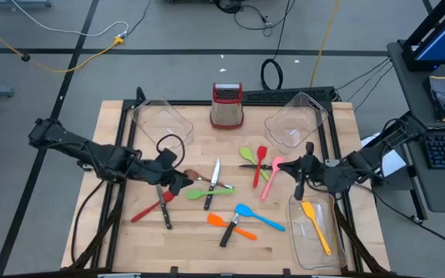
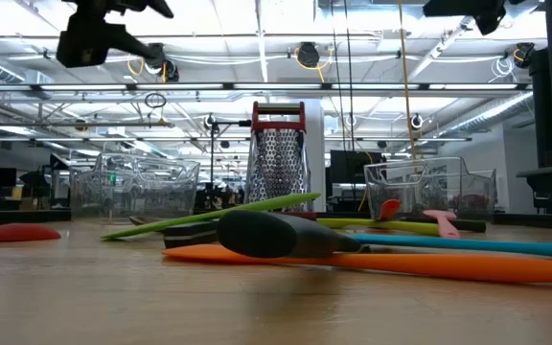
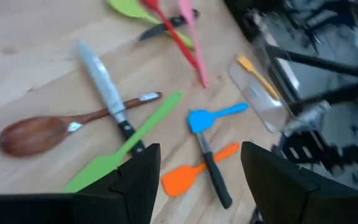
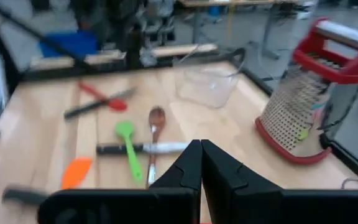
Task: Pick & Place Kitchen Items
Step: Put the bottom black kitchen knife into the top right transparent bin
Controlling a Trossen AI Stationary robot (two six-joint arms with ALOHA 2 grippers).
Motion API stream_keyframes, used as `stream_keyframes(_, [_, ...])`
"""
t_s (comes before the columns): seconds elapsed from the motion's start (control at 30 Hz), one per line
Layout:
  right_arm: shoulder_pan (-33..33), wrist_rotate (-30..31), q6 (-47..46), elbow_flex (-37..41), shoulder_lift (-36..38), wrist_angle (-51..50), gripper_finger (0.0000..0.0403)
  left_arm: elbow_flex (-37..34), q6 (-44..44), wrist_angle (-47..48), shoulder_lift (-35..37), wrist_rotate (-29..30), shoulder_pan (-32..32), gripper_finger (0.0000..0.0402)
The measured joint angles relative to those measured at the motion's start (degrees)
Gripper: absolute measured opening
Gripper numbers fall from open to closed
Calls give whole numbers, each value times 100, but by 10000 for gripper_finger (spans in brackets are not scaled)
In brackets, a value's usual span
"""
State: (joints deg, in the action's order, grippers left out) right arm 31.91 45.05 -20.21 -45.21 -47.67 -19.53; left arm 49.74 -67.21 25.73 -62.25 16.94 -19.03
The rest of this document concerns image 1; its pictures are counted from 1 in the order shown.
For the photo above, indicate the clear plastic storage bin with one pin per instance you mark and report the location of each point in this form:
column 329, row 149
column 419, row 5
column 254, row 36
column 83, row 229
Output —
column 296, row 123
column 303, row 247
column 160, row 123

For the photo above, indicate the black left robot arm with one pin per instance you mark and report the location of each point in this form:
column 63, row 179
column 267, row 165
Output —
column 91, row 154

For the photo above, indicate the red steel box grater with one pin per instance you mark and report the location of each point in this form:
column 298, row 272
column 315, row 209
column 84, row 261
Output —
column 226, row 114

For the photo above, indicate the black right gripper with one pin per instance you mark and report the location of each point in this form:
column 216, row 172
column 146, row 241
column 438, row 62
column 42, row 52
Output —
column 323, row 175

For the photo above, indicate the blue silicone spatula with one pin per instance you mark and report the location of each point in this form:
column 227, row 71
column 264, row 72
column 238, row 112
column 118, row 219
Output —
column 243, row 210

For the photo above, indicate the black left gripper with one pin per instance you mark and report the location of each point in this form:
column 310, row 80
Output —
column 157, row 177

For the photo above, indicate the all-black knife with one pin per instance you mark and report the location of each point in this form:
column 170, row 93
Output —
column 246, row 167

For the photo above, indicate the black table edge bracket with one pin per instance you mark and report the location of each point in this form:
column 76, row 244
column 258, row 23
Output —
column 174, row 271
column 286, row 272

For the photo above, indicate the orange silicone spatula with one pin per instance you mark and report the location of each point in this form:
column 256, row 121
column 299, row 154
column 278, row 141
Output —
column 215, row 220

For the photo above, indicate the small black floor puck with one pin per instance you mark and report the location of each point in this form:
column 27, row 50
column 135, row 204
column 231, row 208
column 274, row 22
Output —
column 24, row 58

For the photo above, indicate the red silicone spoon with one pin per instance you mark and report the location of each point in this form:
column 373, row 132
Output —
column 145, row 213

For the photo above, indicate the grey computer workstation cart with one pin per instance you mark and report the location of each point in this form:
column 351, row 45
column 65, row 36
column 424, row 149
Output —
column 412, row 100

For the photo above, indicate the white sheet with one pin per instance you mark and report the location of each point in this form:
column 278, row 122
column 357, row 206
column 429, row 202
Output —
column 394, row 164

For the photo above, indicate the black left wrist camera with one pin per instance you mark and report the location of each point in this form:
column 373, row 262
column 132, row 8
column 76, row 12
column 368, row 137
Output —
column 167, row 159

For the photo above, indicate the grey black work gloves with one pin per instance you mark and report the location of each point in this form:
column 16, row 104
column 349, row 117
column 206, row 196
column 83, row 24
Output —
column 440, row 96

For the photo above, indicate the lime green silicone spoon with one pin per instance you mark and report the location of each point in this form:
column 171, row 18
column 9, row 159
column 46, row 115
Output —
column 245, row 153

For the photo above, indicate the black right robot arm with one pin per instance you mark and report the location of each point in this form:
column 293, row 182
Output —
column 365, row 158

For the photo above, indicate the black perforated metal bar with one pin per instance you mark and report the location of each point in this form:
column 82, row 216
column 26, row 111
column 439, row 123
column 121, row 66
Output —
column 276, row 94

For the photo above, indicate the green silicone spatula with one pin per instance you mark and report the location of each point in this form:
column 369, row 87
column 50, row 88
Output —
column 195, row 194

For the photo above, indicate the brown wooden spoon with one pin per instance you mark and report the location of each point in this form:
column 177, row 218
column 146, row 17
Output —
column 197, row 175

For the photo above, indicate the red silicone spatula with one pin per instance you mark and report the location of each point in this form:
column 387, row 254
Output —
column 261, row 152

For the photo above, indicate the yellow silicone spatula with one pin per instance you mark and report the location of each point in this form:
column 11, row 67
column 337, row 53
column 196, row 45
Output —
column 308, row 210

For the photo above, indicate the pink silicone spatula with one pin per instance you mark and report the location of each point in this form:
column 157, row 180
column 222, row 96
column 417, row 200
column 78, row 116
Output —
column 278, row 160

